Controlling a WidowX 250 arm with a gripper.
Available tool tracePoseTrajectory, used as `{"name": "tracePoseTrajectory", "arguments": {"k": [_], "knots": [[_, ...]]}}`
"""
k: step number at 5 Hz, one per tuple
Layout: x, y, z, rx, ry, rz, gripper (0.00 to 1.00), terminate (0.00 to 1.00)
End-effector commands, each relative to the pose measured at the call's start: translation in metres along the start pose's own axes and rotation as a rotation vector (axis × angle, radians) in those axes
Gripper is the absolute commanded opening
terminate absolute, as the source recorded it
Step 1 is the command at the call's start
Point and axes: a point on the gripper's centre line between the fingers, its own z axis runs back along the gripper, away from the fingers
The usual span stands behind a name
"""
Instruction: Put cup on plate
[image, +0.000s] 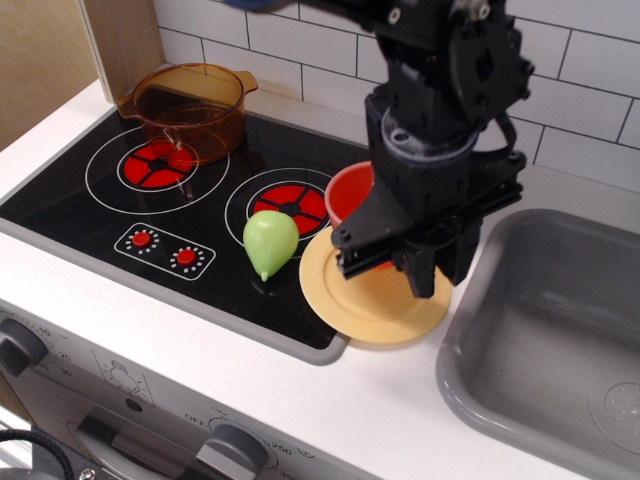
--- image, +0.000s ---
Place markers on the green plastic pear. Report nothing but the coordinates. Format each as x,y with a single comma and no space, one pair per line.
270,240

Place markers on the grey left oven knob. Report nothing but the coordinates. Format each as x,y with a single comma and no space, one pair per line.
20,348

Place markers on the amber transparent pot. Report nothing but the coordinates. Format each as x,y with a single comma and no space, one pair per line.
191,113

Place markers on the grey sink basin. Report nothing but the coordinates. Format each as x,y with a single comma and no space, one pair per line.
543,351

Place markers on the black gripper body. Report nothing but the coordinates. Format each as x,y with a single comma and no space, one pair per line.
431,164

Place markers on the red plastic cup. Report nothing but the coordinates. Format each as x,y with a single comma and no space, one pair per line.
347,190

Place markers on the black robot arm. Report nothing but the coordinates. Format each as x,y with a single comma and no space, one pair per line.
459,49

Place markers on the grey right oven knob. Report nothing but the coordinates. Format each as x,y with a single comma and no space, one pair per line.
231,453

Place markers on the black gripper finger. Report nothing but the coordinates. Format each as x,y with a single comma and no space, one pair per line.
418,265
455,256

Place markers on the grey oven door handle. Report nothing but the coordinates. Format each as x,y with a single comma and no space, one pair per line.
129,451

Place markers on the grey oven knob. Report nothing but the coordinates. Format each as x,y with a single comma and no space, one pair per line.
20,348
231,453

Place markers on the black toy stovetop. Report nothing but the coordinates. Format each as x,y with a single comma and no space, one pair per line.
112,204

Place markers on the yellow plastic plate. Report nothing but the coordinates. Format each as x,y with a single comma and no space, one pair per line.
375,307

